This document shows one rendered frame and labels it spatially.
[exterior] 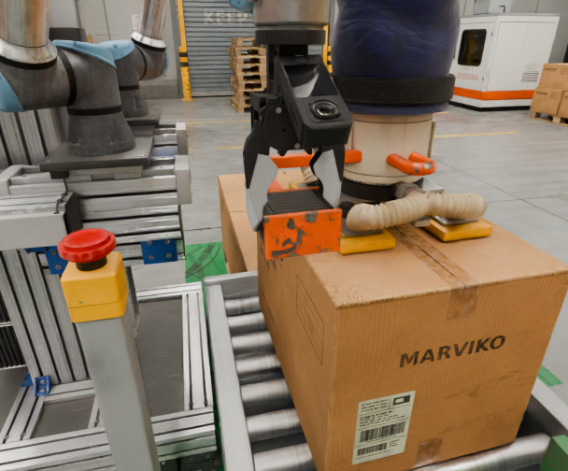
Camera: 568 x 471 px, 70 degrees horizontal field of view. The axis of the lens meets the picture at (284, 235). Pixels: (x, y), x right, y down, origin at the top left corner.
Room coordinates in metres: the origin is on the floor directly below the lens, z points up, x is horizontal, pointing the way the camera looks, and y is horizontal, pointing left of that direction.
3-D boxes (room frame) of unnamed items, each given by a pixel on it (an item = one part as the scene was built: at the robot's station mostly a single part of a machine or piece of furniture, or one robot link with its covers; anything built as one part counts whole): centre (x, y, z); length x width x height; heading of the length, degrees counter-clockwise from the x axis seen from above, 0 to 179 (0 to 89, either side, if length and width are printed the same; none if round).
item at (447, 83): (0.79, -0.19, 1.20); 0.23 x 0.23 x 0.04
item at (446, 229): (0.81, -0.28, 0.98); 0.34 x 0.10 x 0.05; 14
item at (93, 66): (0.97, 0.44, 1.20); 0.13 x 0.12 x 0.14; 142
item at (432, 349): (0.80, -0.19, 0.75); 0.60 x 0.40 x 0.40; 14
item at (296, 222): (0.44, -0.01, 1.08); 0.09 x 0.08 x 0.05; 104
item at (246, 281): (1.16, -0.09, 0.58); 0.70 x 0.03 x 0.06; 103
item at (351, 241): (0.77, -0.10, 0.98); 0.34 x 0.10 x 0.05; 14
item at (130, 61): (1.46, 0.54, 1.20); 0.13 x 0.12 x 0.14; 158
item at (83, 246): (0.48, 0.26, 1.02); 0.07 x 0.07 x 0.04
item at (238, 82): (8.86, 0.52, 0.65); 1.29 x 1.10 x 1.31; 13
